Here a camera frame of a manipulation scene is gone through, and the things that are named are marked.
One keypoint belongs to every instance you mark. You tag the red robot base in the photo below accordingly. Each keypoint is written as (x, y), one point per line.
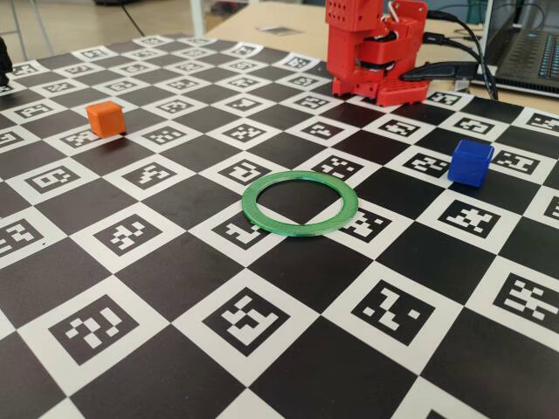
(402, 92)

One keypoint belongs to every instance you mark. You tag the black stand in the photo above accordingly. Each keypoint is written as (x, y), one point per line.
(4, 61)

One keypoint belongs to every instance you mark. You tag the grey metal chair leg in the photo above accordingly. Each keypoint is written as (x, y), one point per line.
(17, 30)
(45, 22)

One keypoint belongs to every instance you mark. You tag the black white marker checkerboard mat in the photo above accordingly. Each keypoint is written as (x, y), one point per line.
(305, 270)

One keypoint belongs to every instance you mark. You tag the orange cube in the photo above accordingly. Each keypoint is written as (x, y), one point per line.
(105, 120)

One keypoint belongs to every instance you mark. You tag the white metal post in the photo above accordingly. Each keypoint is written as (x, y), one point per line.
(197, 17)

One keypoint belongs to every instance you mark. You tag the blue cube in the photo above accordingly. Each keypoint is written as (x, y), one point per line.
(471, 163)

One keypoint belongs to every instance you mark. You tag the small grey flat card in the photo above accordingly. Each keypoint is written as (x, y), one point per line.
(277, 30)

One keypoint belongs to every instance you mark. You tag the grey laptop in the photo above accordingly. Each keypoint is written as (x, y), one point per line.
(524, 52)

